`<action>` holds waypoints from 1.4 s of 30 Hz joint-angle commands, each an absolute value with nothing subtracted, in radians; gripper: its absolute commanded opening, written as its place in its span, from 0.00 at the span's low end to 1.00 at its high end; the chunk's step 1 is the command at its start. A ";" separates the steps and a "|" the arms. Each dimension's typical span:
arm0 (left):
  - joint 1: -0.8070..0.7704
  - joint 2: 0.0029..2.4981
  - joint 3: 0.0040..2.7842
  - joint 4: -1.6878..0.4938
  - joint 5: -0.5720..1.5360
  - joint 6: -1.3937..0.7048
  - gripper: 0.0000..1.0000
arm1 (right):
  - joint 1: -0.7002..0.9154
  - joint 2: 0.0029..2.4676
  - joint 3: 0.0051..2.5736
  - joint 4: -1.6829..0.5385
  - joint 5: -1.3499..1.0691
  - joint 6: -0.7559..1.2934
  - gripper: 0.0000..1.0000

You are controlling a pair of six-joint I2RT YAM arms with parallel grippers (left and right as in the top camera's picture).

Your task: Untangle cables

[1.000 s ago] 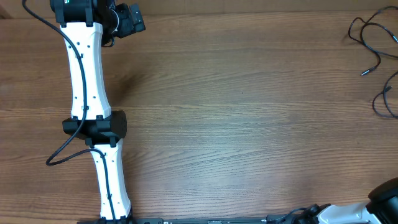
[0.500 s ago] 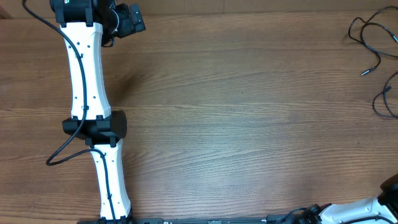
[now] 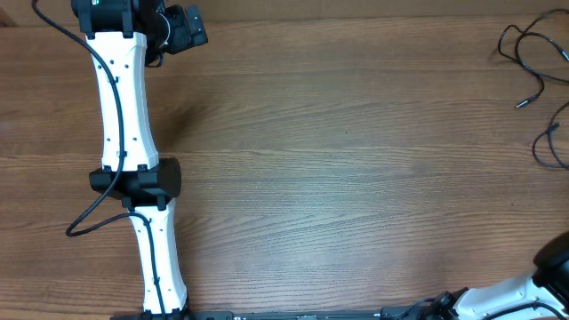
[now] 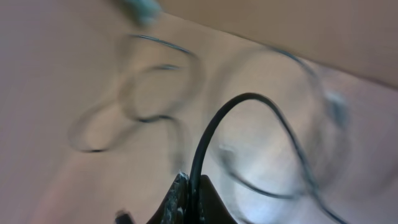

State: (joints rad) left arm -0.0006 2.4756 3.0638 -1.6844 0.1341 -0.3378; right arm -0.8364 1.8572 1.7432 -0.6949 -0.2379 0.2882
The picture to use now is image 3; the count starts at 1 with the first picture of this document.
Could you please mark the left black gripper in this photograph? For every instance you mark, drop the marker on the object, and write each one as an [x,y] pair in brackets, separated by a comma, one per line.
[177,15]

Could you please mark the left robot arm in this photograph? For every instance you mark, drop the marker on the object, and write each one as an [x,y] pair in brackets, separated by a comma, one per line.
[126,37]

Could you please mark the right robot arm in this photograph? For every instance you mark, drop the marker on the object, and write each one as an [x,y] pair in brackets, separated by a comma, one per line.
[539,293]

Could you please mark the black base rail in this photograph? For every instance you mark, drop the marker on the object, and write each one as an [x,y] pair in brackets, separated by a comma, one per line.
[407,312]

